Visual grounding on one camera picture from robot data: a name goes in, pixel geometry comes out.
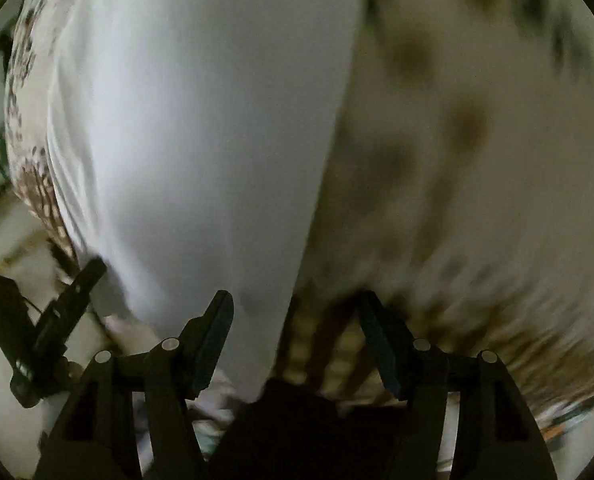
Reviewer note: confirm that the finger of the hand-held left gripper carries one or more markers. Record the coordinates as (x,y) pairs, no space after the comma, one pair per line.
(72,300)

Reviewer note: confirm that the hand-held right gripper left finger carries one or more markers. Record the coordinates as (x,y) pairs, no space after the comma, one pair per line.
(212,347)

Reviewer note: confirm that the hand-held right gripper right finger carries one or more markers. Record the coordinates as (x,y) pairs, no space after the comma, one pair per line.
(384,352)

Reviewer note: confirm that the white garment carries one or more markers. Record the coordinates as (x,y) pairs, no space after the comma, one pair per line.
(202,135)

